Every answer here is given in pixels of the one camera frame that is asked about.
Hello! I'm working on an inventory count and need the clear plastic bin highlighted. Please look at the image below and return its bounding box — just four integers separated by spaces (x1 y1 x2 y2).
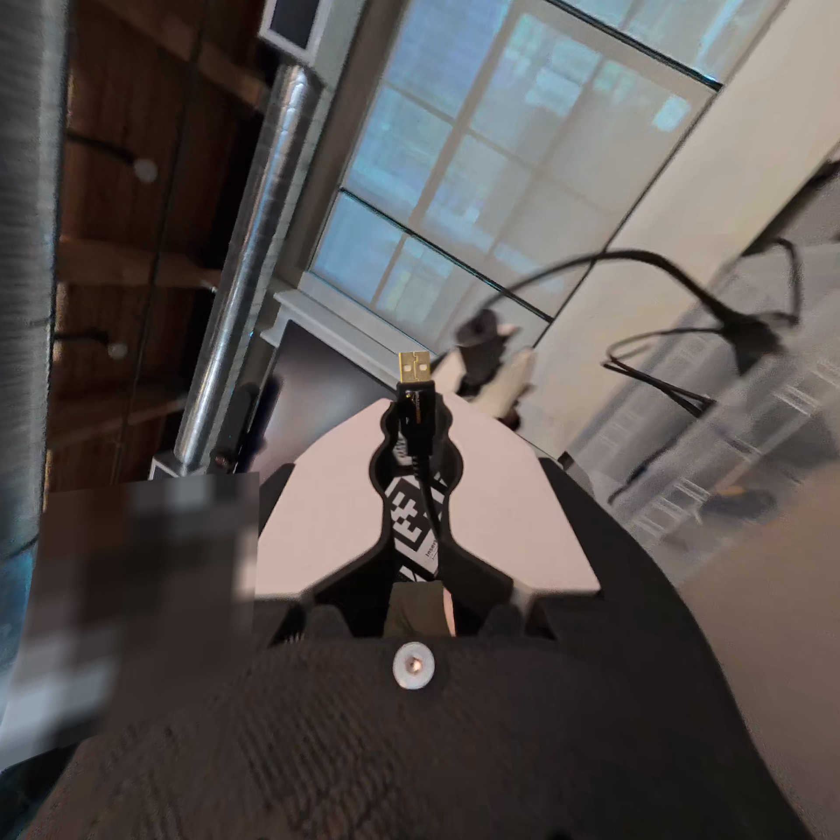
564 262 840 546

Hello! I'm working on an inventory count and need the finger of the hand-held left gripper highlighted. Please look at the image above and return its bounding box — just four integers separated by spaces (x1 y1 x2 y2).
499 351 540 427

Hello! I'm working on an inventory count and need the metal air duct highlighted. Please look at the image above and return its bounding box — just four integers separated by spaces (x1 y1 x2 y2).
174 59 329 476

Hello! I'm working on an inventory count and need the large glass window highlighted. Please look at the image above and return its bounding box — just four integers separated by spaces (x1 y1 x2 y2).
308 0 726 326

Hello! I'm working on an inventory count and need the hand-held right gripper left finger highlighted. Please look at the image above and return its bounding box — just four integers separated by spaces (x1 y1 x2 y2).
256 402 396 636

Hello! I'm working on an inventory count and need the dark wall screen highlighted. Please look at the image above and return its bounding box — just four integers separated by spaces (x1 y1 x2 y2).
262 322 398 476

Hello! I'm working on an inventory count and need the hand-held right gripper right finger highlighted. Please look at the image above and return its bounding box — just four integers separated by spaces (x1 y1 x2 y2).
448 400 603 634

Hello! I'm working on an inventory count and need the tangle of black cables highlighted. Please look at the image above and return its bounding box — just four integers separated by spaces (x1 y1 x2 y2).
602 327 718 421

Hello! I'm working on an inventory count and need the thick black cable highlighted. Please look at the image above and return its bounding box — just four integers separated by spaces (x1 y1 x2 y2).
394 350 454 585

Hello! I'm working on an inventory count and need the dark usb connector with cable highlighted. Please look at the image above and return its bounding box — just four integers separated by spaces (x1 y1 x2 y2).
456 248 805 398

